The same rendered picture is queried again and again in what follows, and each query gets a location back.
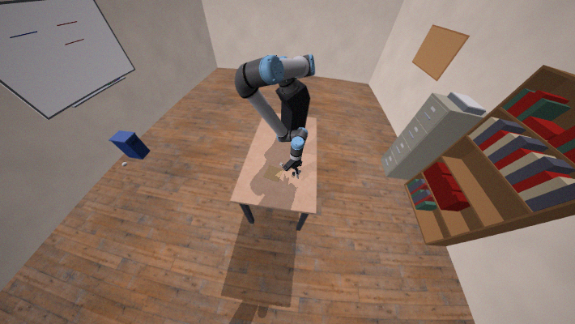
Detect tan square mat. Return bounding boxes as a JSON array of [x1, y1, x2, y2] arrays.
[[263, 165, 283, 182]]

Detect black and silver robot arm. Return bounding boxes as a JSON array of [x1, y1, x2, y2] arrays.
[[235, 54, 315, 171]]

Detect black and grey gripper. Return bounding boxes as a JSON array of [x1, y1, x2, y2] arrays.
[[292, 159, 302, 179]]

